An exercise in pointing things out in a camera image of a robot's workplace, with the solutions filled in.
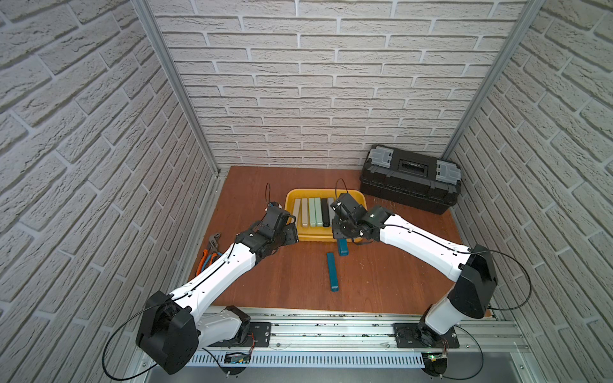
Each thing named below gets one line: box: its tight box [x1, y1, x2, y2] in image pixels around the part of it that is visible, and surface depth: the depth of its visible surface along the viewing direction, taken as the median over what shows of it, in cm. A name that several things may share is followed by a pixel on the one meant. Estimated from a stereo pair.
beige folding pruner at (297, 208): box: [292, 198, 301, 222], surface depth 103 cm
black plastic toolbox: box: [359, 144, 462, 215], surface depth 99 cm
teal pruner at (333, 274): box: [327, 252, 339, 293], surface depth 87 cm
